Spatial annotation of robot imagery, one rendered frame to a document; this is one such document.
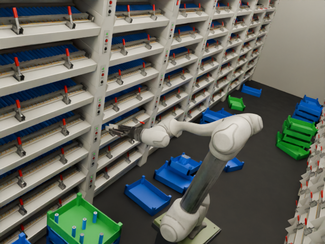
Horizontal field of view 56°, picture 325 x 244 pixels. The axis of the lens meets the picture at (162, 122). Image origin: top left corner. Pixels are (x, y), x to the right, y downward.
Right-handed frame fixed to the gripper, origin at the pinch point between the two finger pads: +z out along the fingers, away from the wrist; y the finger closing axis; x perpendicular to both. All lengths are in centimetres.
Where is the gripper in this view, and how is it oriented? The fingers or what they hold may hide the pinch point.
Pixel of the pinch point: (111, 127)
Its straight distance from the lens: 199.3
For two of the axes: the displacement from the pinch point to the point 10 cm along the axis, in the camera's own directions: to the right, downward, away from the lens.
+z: -8.7, -1.8, 4.7
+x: 0.1, 9.3, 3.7
